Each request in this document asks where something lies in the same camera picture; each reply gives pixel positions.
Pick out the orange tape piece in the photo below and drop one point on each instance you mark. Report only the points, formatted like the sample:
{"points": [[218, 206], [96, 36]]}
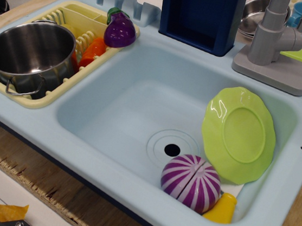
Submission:
{"points": [[12, 213]]}

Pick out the purple toy eggplant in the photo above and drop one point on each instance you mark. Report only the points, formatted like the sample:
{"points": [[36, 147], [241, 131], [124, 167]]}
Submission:
{"points": [[120, 31]]}

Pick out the dark blue plastic box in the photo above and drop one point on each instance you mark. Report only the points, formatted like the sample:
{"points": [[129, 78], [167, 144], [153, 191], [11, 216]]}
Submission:
{"points": [[209, 25]]}

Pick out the stainless steel bowl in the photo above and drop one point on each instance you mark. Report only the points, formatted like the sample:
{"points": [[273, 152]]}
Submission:
{"points": [[252, 15]]}

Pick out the grey toy faucet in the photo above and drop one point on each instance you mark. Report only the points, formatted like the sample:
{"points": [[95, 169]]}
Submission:
{"points": [[262, 59]]}

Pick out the light blue toy sink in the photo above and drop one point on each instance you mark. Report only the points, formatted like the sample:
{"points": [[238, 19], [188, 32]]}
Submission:
{"points": [[111, 129]]}

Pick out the white board in sink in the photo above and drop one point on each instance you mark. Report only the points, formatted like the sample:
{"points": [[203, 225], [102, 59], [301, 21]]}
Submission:
{"points": [[231, 189]]}

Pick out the green plastic plate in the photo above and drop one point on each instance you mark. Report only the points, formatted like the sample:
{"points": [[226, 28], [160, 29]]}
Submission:
{"points": [[238, 135]]}

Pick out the orange toy cup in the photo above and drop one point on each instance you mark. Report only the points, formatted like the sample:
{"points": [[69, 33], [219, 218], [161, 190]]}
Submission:
{"points": [[96, 48]]}

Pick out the yellow toy bottle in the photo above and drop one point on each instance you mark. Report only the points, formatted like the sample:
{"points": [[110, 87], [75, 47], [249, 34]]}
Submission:
{"points": [[223, 210]]}

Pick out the cream dish drying rack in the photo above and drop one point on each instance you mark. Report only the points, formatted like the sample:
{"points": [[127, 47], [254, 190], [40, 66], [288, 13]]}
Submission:
{"points": [[89, 23]]}

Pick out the purple striped toy onion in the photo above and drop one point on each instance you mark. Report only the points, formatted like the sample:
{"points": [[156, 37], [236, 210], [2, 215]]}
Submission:
{"points": [[193, 181]]}

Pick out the stainless steel pot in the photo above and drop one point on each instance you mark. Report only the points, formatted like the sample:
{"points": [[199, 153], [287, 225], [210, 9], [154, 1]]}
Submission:
{"points": [[36, 57]]}

